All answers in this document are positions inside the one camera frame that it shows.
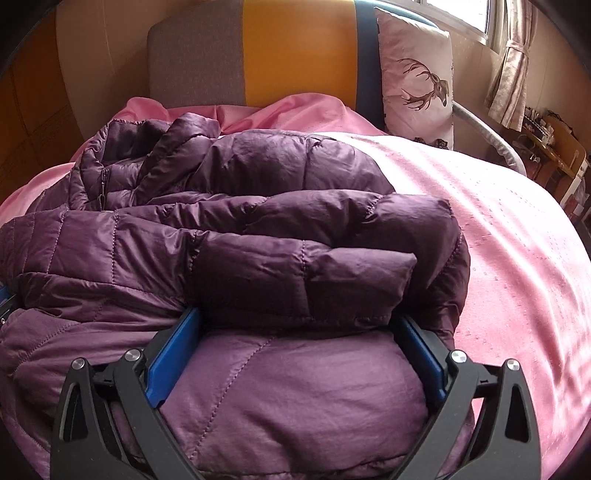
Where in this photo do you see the brown wooden wardrobe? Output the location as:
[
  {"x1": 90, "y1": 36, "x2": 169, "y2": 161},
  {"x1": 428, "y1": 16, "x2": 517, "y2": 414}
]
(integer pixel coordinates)
[{"x1": 0, "y1": 13, "x2": 83, "y2": 199}]

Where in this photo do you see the cluttered wooden side table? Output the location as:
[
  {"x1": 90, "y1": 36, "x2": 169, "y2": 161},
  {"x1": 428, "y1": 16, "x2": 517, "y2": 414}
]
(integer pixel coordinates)
[{"x1": 506, "y1": 107, "x2": 590, "y2": 223}]

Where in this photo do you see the grey curved bed rail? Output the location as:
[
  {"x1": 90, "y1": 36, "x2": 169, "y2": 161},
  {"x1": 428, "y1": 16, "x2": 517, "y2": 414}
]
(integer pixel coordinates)
[{"x1": 453, "y1": 101, "x2": 527, "y2": 176}]

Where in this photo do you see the purple quilted down jacket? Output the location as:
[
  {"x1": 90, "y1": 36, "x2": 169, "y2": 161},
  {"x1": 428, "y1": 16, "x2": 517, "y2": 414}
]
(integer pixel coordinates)
[{"x1": 1, "y1": 114, "x2": 470, "y2": 479}]

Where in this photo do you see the pink bed cover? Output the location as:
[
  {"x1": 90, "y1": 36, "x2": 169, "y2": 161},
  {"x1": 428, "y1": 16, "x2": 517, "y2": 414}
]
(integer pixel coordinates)
[{"x1": 1, "y1": 94, "x2": 590, "y2": 479}]

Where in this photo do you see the deer print pillow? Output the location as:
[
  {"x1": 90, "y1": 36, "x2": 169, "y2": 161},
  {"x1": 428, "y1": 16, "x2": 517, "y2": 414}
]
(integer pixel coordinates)
[{"x1": 375, "y1": 8, "x2": 454, "y2": 150}]

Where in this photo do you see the grey yellow blue headboard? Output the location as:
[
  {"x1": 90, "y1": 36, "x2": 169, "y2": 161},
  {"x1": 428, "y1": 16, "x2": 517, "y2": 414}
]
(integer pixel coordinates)
[{"x1": 147, "y1": 1, "x2": 429, "y2": 129}]

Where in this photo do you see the bright window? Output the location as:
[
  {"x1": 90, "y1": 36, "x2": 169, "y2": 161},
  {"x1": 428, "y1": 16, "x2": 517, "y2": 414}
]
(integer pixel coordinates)
[{"x1": 391, "y1": 0, "x2": 507, "y2": 53}]

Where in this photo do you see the pink patterned curtain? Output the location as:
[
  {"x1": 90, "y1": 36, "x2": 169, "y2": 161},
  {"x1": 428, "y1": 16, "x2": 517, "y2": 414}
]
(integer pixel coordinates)
[{"x1": 487, "y1": 0, "x2": 538, "y2": 131}]

